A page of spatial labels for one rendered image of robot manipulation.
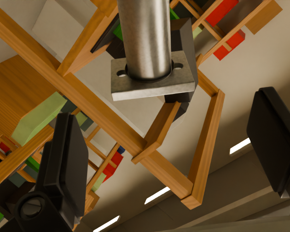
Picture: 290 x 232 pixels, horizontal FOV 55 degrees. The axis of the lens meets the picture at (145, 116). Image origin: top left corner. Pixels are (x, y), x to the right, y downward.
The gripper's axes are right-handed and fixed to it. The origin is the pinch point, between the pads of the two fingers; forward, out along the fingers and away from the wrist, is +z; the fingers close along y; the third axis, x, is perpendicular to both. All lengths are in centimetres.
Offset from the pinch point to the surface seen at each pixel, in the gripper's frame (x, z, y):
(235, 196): -563, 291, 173
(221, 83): -398, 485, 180
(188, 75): -1.3, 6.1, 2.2
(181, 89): -1.7, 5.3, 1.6
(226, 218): -541, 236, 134
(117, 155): -473, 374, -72
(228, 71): -368, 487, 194
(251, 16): -225, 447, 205
